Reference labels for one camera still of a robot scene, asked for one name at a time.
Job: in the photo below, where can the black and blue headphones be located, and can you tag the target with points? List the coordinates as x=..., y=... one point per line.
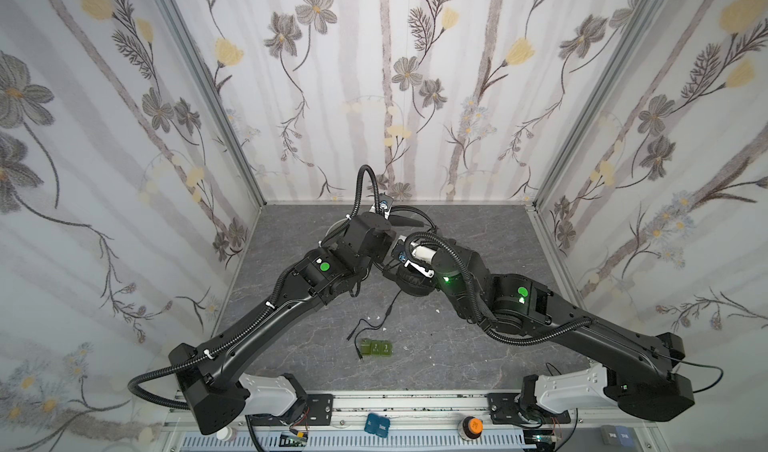
x=410, y=278

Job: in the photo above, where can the mint green headphones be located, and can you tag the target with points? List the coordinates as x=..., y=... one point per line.
x=335, y=233

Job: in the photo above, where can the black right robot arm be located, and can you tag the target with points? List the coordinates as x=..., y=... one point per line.
x=630, y=371

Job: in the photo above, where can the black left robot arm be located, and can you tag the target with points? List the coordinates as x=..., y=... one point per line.
x=280, y=397

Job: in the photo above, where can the right black corrugated conduit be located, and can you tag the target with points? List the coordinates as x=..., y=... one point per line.
x=509, y=308

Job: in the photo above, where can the black corrugated conduit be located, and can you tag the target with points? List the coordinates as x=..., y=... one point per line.
x=509, y=308
x=311, y=283

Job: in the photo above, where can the left black corrugated conduit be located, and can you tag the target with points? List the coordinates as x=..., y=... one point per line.
x=311, y=283

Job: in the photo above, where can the small blue box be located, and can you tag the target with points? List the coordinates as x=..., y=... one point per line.
x=377, y=425

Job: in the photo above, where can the orange emergency stop button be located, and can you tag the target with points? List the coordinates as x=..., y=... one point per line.
x=470, y=428

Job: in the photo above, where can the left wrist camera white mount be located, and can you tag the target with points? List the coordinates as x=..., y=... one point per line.
x=385, y=204

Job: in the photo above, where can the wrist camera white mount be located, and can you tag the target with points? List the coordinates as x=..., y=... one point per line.
x=416, y=258
x=385, y=204

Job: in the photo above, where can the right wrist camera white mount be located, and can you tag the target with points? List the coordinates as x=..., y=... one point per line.
x=416, y=258

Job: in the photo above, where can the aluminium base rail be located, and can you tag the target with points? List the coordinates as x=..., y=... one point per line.
x=585, y=429

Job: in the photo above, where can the white slotted cable duct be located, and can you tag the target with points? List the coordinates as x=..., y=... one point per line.
x=398, y=440

